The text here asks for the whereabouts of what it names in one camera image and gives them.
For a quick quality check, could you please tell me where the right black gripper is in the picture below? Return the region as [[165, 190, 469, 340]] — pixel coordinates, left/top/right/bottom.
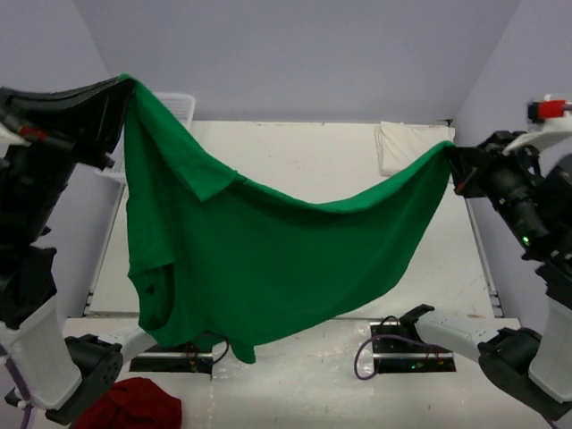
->
[[442, 125, 552, 248]]

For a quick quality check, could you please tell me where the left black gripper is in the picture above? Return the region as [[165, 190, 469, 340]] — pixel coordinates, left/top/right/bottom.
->
[[0, 69, 140, 237]]

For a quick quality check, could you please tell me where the green t shirt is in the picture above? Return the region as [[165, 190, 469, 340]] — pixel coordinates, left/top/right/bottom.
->
[[123, 82, 452, 364]]

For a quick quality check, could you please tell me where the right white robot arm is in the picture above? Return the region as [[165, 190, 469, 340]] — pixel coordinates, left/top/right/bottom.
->
[[399, 131, 571, 421]]

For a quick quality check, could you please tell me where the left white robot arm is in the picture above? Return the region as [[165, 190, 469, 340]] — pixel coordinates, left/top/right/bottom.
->
[[1, 77, 186, 425]]

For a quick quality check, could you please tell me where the folded white t shirt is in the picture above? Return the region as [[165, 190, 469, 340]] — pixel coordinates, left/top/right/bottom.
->
[[375, 122, 455, 177]]

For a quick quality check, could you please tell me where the white plastic basket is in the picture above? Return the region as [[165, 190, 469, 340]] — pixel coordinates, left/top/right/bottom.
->
[[96, 92, 196, 185]]

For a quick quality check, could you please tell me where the red t shirt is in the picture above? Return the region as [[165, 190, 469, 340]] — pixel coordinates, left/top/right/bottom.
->
[[71, 377, 182, 429]]

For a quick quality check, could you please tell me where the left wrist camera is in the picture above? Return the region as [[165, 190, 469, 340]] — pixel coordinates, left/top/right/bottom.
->
[[1, 110, 75, 151]]

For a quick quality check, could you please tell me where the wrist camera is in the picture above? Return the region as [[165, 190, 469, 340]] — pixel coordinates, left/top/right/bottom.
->
[[1, 110, 75, 151], [502, 93, 572, 156]]

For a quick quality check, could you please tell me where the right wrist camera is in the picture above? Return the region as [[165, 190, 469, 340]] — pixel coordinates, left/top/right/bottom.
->
[[502, 93, 572, 156]]

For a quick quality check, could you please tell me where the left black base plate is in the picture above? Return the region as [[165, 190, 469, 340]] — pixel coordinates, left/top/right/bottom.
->
[[129, 332, 231, 376]]

